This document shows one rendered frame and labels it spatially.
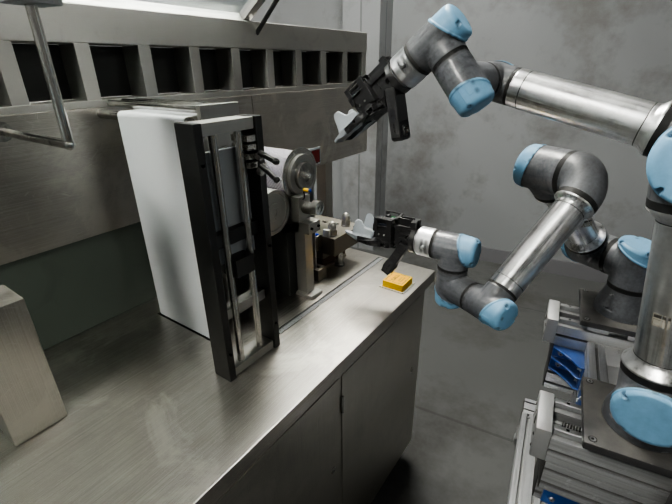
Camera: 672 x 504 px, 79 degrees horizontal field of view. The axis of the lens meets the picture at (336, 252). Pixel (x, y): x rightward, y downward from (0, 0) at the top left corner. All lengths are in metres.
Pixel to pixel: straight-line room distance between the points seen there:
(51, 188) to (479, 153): 2.94
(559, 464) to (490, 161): 2.63
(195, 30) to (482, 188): 2.66
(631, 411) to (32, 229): 1.24
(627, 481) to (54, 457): 1.14
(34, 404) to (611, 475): 1.17
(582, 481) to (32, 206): 1.39
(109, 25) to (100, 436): 0.90
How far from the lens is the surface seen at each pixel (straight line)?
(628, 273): 1.45
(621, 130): 0.90
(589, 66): 3.38
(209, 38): 1.37
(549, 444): 1.14
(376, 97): 0.95
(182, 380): 1.00
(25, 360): 0.93
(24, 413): 0.98
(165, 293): 1.18
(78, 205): 1.17
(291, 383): 0.94
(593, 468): 1.17
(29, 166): 1.12
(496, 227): 3.60
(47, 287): 1.19
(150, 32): 1.26
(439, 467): 1.97
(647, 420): 0.90
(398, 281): 1.27
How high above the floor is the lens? 1.52
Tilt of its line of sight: 24 degrees down
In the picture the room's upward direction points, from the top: 1 degrees counter-clockwise
